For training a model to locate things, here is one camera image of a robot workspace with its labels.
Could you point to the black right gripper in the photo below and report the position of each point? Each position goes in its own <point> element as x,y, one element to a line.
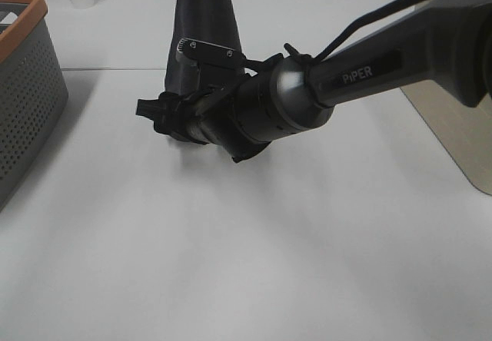
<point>202,117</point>

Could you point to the dark navy towel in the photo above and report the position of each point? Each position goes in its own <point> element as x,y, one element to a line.
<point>212,21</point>

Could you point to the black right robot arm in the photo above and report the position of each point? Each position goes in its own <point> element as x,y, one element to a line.
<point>285,97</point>

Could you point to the grey perforated basket orange rim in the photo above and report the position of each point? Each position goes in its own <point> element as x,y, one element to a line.
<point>33,90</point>

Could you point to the beige bin grey rim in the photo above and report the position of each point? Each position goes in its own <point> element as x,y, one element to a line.
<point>449,137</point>

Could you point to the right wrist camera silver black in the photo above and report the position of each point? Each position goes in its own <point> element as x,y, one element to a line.
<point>215,64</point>

